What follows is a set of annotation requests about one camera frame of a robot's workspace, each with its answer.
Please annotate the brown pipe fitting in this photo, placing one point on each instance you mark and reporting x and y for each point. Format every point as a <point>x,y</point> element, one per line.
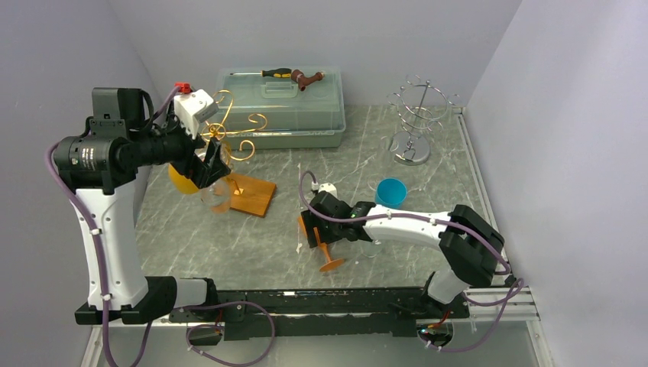
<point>303,81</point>

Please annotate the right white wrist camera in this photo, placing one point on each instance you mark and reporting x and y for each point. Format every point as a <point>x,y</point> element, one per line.
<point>324,187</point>

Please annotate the silver wire cup rack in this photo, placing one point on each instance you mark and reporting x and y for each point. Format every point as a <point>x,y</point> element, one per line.
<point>420,106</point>

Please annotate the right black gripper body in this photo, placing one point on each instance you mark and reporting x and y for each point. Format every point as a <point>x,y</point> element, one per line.
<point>328,232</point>

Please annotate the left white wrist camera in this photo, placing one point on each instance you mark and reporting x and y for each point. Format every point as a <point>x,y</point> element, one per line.
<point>192,108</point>

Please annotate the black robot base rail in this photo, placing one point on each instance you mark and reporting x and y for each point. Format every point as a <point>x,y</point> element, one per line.
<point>397,311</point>

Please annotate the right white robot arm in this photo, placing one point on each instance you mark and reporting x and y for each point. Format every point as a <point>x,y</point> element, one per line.
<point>470,246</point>

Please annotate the orange plastic wine glass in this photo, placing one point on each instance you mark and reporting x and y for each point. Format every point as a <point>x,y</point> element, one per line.
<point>331,263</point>

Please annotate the clear wine glass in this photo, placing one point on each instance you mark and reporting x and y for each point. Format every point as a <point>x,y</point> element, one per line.
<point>217,197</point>

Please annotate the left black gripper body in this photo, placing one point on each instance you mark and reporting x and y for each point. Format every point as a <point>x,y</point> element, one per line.
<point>179,151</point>

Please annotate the blue plastic wine glass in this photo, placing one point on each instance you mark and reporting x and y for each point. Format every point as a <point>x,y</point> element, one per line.
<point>390,192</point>

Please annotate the clear plastic storage box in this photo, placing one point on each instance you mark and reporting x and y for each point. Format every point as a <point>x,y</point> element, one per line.
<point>276,113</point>

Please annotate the black yellow screwdriver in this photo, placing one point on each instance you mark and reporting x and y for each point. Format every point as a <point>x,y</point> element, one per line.
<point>278,73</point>

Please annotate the clear stemless glass front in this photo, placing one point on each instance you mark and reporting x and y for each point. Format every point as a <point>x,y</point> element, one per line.
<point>371,249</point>

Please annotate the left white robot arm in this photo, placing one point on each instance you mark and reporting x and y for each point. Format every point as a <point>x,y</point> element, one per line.
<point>98,170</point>

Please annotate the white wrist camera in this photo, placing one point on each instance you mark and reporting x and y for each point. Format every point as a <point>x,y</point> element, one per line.
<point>192,108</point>
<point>324,187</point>

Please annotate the yellow frosted wine glass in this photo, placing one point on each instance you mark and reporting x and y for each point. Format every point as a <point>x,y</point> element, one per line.
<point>181,183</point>

